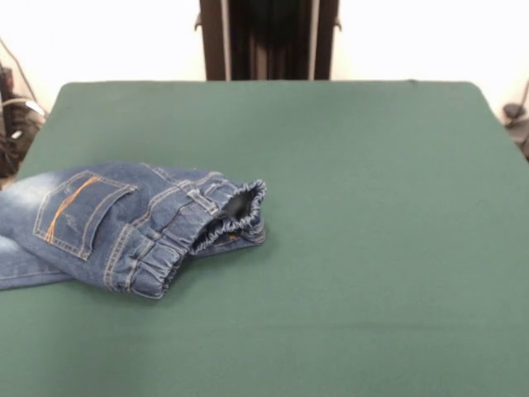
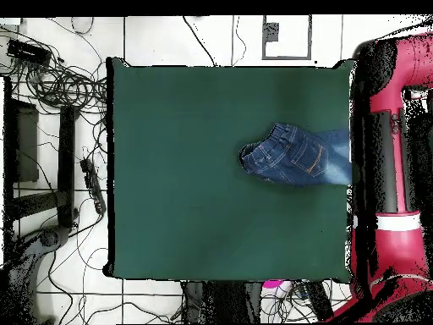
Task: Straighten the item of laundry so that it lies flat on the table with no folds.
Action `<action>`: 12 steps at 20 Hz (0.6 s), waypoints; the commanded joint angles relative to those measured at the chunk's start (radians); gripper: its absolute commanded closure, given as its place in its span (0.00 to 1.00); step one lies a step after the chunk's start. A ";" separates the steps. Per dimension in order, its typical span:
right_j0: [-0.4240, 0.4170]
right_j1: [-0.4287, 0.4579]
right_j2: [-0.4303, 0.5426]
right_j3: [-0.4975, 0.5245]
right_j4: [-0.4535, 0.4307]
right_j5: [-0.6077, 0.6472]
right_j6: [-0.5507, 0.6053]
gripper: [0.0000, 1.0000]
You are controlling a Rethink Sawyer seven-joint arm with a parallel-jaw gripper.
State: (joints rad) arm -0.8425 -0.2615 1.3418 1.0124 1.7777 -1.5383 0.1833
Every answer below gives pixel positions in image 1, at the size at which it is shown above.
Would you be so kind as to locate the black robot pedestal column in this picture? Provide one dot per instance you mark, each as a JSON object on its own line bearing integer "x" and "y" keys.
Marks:
{"x": 268, "y": 41}

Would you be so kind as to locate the black power adapter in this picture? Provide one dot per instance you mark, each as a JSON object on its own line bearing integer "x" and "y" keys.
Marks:
{"x": 512, "y": 111}

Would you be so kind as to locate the blue denim jeans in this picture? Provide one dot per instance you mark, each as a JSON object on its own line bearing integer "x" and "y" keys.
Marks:
{"x": 124, "y": 223}

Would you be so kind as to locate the dark green table cloth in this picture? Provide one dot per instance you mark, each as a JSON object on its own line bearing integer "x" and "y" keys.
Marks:
{"x": 330, "y": 248}

